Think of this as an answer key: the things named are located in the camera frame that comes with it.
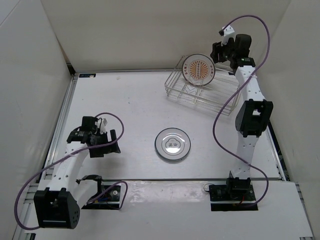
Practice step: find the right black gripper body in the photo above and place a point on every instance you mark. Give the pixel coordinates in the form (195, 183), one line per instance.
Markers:
(228, 52)

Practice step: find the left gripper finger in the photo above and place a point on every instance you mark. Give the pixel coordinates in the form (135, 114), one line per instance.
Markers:
(113, 135)
(113, 148)

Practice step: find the white green-rimmed plate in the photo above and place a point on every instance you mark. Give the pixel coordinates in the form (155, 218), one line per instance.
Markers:
(172, 132)
(172, 149)

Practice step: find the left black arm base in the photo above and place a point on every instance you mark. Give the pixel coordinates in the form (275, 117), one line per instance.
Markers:
(107, 196)

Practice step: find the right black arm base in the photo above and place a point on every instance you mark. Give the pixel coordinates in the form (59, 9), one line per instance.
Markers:
(235, 195)

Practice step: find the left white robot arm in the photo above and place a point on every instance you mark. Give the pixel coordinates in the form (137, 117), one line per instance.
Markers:
(58, 205)

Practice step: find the orange sunburst pattern plate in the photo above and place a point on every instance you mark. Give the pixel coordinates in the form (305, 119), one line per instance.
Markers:
(198, 70)

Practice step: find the blue table label sticker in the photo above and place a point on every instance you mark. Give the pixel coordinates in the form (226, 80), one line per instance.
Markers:
(87, 75)

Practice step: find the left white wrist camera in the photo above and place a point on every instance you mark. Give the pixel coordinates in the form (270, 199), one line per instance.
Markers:
(101, 125)

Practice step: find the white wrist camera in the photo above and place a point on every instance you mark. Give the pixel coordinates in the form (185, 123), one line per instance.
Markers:
(101, 125)
(227, 33)

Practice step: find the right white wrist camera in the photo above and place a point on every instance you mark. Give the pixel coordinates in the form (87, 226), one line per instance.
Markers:
(227, 33)

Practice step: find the metal wire dish rack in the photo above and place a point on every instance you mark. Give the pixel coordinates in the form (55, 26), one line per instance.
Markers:
(211, 96)

